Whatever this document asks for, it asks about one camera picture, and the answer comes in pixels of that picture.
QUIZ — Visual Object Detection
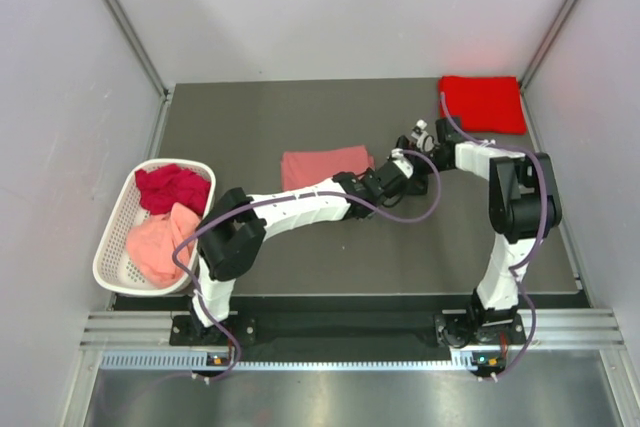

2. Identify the salmon pink t shirt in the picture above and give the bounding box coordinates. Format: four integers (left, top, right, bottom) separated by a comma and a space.
280, 145, 374, 191

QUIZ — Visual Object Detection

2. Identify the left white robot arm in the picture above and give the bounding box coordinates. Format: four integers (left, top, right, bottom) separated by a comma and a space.
190, 149, 432, 344

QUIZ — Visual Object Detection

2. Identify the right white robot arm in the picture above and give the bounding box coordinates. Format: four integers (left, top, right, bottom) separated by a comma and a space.
396, 117, 562, 348

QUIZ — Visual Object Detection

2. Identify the folded red t shirt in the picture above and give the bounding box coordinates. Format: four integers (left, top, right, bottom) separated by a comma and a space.
438, 76, 527, 135

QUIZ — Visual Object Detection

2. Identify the white plastic laundry basket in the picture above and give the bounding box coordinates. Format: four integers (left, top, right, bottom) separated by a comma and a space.
93, 158, 216, 297

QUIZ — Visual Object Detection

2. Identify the crimson crumpled t shirt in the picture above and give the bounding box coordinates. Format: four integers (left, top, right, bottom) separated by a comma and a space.
134, 164, 211, 215

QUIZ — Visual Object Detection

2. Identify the light pink t shirt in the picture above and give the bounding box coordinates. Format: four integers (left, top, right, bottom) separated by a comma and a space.
126, 203, 200, 289

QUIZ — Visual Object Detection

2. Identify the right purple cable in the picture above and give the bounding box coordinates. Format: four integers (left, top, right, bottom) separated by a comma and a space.
438, 91, 549, 383

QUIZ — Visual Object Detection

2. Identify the purple cable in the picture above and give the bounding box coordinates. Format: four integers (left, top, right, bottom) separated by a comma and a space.
172, 149, 443, 384
438, 91, 549, 383

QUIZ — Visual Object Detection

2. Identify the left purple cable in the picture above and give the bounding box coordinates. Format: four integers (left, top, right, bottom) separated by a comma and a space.
172, 149, 443, 384

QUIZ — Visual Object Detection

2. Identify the right aluminium frame post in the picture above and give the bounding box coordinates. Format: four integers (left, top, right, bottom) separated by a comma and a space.
519, 0, 581, 94

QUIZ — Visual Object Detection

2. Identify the aluminium frame post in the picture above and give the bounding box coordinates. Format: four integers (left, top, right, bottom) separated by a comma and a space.
519, 0, 581, 94
102, 0, 169, 97

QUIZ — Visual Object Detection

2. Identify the grey slotted cable duct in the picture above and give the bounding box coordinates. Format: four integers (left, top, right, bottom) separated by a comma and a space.
100, 350, 498, 372

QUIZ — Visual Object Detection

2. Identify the left aluminium frame post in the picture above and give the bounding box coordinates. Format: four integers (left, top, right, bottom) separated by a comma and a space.
102, 0, 169, 97

